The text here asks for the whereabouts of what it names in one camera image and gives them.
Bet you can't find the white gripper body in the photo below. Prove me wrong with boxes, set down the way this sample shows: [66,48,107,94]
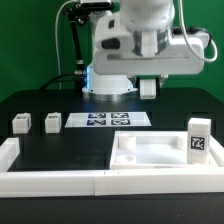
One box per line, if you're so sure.
[93,16,204,76]

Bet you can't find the white marker tag sheet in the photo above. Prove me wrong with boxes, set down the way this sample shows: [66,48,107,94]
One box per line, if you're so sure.
[65,112,151,128]

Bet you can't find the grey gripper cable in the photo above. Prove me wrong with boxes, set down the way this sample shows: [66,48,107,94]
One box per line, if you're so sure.
[178,0,219,64]

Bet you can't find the white square tabletop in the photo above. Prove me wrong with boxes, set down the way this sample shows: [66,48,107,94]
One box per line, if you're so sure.
[110,131,224,170]

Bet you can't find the white cable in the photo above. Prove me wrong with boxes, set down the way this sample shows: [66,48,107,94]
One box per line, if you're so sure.
[54,0,79,90]

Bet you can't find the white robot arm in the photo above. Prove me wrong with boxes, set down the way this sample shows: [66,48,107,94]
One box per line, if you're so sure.
[83,0,205,101]

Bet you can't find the white U-shaped obstacle fence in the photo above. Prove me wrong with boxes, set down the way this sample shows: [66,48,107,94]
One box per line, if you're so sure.
[0,138,224,198]

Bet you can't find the black camera on mount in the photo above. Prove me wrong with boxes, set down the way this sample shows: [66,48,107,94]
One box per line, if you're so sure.
[80,0,112,9]

